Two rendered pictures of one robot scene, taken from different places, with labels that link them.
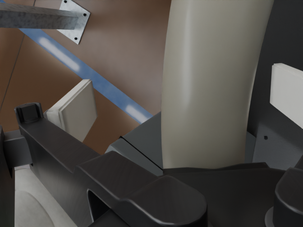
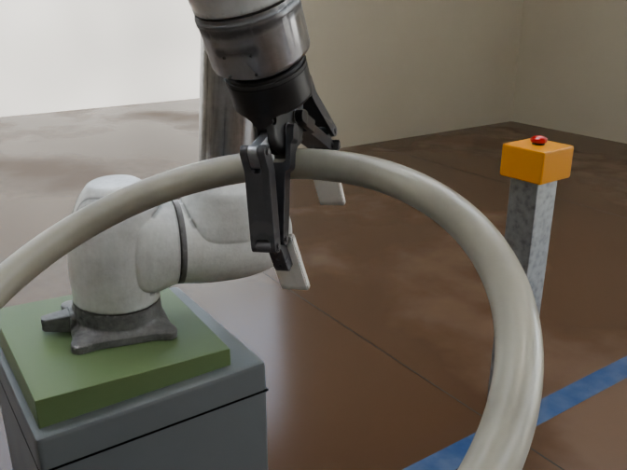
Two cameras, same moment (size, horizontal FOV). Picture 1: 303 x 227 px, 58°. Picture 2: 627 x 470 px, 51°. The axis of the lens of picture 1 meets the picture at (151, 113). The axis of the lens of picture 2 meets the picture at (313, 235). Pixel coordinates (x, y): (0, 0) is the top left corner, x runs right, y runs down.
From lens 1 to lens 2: 0.60 m
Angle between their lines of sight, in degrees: 42
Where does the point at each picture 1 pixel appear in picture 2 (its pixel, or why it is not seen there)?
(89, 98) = (333, 195)
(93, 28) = not seen: outside the picture
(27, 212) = (243, 225)
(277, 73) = (303, 277)
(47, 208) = (234, 246)
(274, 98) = (287, 278)
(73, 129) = not seen: hidden behind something
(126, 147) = (249, 384)
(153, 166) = (205, 407)
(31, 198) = not seen: hidden behind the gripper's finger
